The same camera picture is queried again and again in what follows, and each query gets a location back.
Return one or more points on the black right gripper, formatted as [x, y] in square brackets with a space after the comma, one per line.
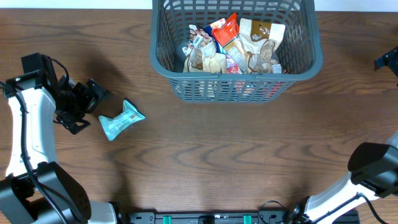
[388, 59]

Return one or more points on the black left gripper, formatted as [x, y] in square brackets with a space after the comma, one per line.
[71, 117]

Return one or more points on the teal snack wrapper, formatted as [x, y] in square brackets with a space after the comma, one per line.
[112, 127]

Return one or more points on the grey plastic basket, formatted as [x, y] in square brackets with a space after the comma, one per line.
[300, 52]

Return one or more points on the cream brown snack bag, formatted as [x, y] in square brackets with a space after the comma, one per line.
[200, 44]

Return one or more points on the colourful tissue pack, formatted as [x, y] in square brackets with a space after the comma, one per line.
[225, 33]

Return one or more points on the orange cracker package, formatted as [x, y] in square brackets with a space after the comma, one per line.
[256, 90]

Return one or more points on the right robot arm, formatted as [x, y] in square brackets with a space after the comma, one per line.
[372, 174]

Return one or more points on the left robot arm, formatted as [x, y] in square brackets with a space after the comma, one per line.
[36, 189]

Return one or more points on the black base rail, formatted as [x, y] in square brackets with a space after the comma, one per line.
[265, 216]

